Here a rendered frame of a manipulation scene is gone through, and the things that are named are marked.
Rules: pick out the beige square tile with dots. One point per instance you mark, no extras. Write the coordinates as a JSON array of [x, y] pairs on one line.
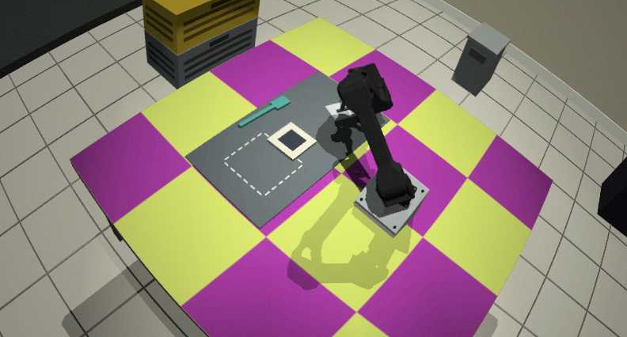
[[291, 140]]

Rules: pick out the teal small trowel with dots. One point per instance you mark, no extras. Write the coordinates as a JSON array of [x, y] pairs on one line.
[[278, 104]]

